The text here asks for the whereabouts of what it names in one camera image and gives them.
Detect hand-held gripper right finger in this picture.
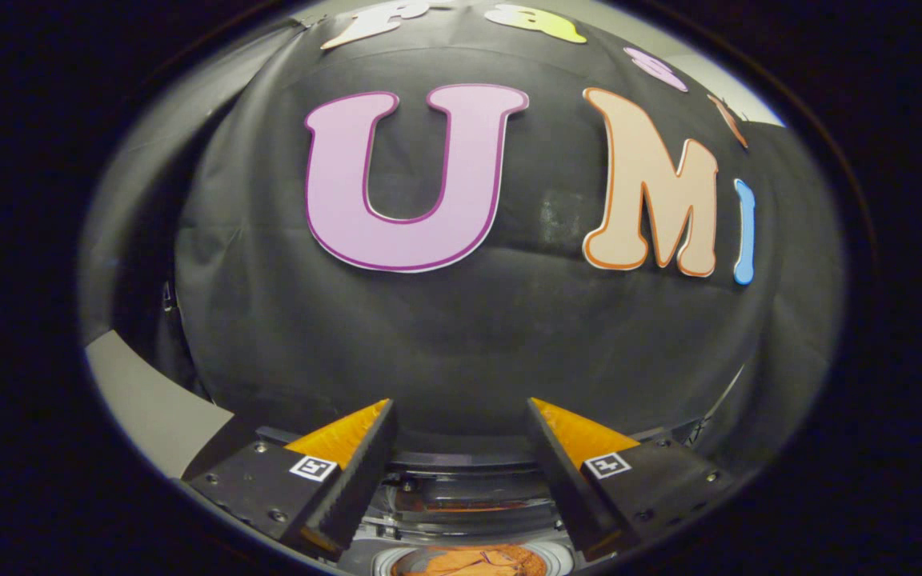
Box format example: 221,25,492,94
527,397,738,561

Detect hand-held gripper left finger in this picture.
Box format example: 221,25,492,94
187,398,398,561

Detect orange polo shirt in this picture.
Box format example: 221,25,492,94
401,544,546,576

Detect black backdrop cloth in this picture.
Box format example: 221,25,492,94
81,0,846,473

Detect dark grey cabinet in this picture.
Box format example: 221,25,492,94
85,330,258,481

